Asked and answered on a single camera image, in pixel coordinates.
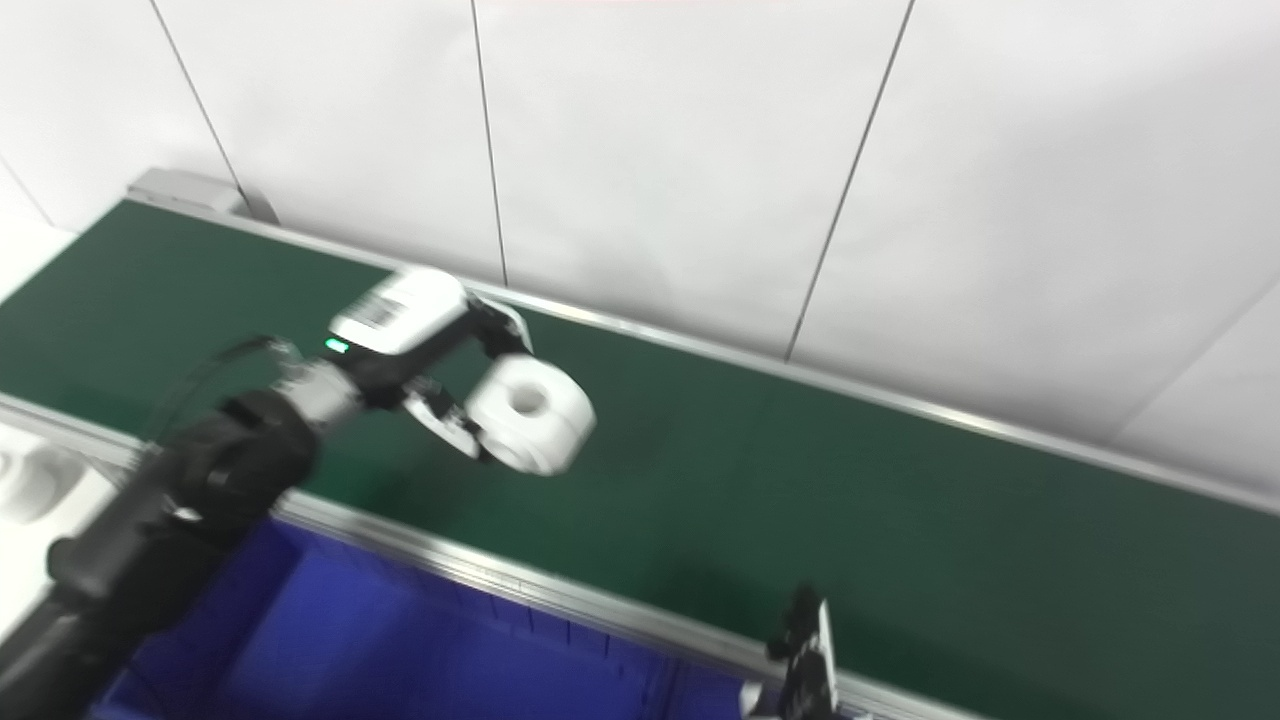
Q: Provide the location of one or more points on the large blue plastic bin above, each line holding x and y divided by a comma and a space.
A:
700, 695
400, 650

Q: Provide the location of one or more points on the green conveyor belt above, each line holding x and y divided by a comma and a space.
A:
800, 480
500, 577

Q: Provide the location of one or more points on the grey conveyor motor housing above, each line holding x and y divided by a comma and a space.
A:
200, 192

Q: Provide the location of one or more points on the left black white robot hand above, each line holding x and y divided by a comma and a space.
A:
410, 315

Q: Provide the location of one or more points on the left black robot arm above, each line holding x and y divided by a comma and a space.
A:
170, 520

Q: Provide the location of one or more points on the white round plastic part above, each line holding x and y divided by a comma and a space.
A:
38, 482
530, 415

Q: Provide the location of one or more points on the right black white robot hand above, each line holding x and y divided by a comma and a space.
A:
808, 660

